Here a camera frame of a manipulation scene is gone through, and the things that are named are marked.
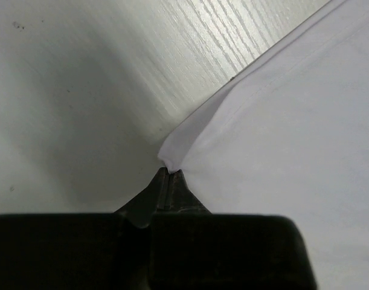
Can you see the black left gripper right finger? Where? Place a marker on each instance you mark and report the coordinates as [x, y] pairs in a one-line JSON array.
[[174, 196]]

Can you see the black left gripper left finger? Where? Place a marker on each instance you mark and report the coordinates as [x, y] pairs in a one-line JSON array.
[[140, 209]]

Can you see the white t shirt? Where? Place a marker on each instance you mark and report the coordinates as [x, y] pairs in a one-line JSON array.
[[290, 136]]

